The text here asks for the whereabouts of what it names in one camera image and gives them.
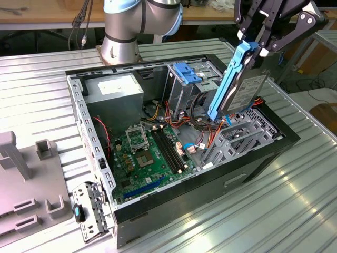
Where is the metal socket cover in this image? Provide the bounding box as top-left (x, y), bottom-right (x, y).
top-left (125, 124), bottom-right (148, 154)

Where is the orange black wire bundle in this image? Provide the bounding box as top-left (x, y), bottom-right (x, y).
top-left (163, 99), bottom-right (227, 149)

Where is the green motherboard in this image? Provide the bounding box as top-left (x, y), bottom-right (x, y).
top-left (112, 125), bottom-right (199, 204)

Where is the black RAM slot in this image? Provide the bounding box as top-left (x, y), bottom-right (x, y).
top-left (151, 129), bottom-right (180, 174)
top-left (157, 128), bottom-right (186, 172)

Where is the brown cardboard box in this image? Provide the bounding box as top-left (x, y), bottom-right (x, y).
top-left (309, 103), bottom-right (337, 132)
top-left (285, 39), bottom-right (337, 74)

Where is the long blue data wire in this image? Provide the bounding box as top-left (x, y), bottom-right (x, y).
top-left (225, 104), bottom-right (255, 127)

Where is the grey parts rack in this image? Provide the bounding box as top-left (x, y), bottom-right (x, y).
top-left (0, 130), bottom-right (74, 247)

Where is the metal disk bay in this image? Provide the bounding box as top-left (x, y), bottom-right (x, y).
top-left (201, 120), bottom-right (287, 171)

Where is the wooden desk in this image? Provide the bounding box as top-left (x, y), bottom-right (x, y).
top-left (0, 0), bottom-right (337, 31)

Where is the metal slot cover bracket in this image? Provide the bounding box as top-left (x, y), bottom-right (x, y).
top-left (71, 181), bottom-right (116, 242)

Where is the blue expansion slot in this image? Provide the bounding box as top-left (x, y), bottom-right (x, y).
top-left (123, 176), bottom-right (166, 200)

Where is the aluminium profile frame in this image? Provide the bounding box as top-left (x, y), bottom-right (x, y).
top-left (276, 28), bottom-right (337, 93)

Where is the blue plastic drive latch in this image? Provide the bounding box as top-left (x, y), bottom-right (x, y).
top-left (173, 62), bottom-right (204, 85)

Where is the black PC case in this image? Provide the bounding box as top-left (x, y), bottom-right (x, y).
top-left (64, 53), bottom-right (301, 250)

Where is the grey metal drive cage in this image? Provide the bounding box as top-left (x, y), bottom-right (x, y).
top-left (161, 58), bottom-right (227, 118)

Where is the hard disk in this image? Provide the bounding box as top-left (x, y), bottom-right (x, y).
top-left (207, 41), bottom-right (269, 123)

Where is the yellow black wire bundle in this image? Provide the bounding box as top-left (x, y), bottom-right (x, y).
top-left (142, 100), bottom-right (162, 122)

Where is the robot base cable bundle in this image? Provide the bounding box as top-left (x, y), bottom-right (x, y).
top-left (67, 0), bottom-right (95, 50)

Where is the red black fan wire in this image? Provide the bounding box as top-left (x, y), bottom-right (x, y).
top-left (92, 116), bottom-right (111, 159)

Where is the orange red power wire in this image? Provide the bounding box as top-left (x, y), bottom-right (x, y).
top-left (229, 96), bottom-right (265, 119)

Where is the grey power supply unit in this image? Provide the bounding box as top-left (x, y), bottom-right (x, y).
top-left (83, 73), bottom-right (145, 135)

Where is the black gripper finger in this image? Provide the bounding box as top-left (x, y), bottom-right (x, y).
top-left (256, 7), bottom-right (321, 57)
top-left (233, 0), bottom-right (264, 42)

